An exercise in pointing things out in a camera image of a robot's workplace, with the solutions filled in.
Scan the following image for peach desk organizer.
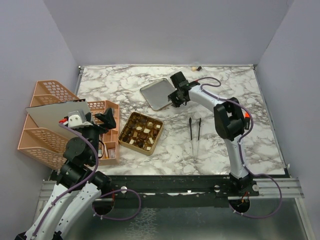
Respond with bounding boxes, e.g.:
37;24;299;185
88;100;120;166

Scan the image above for gold chocolate box tray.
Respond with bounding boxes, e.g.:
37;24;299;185
118;112;164;156

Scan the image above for brown chocolate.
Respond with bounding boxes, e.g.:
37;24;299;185
152;130;159;136

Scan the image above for orange black marker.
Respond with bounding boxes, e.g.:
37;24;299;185
244;112;251;130

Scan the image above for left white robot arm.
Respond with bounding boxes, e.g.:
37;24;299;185
15;107;117;240

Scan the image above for peach mesh file rack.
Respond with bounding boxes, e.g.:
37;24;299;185
17;80;92;170

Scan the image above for white board sheet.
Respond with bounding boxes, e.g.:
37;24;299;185
25;99;90;140

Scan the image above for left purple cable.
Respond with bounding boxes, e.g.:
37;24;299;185
31;123;142;240

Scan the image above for black metal tongs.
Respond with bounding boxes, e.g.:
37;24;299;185
188;117;202;159

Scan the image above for silver tin lid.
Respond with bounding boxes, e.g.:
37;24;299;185
140;78;176;111

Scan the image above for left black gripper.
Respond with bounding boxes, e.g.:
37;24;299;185
79;107;116;163

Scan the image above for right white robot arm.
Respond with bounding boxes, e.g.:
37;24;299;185
168;80;252;196

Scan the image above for black mounting rail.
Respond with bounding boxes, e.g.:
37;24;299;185
42;174;306;208

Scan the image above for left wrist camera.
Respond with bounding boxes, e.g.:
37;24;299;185
59;109;93;129

